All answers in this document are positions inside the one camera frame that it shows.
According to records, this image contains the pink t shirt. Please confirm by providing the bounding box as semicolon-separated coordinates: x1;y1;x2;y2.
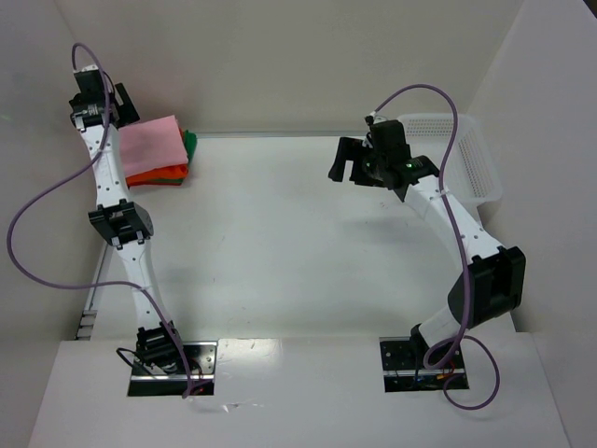
118;115;187;176

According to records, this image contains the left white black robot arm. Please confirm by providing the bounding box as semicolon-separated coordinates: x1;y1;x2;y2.
69;65;184;373

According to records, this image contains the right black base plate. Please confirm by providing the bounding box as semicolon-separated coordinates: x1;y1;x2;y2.
379;337;469;393

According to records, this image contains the orange folded t shirt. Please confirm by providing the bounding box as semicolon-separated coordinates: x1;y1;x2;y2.
126;164;188;188

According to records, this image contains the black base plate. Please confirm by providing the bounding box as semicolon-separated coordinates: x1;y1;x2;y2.
379;337;469;393
127;342;217;398

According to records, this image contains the aluminium table edge rail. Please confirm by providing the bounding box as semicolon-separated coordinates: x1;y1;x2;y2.
75;244;110;341

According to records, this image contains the white perforated plastic basket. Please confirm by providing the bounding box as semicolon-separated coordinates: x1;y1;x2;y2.
398;113;503;208

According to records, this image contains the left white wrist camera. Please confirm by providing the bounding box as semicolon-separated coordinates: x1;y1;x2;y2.
76;64;100;74

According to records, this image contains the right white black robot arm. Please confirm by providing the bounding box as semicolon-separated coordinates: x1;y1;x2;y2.
328;119;526;369

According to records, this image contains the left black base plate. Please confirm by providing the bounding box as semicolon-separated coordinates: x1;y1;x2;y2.
127;342;217;398

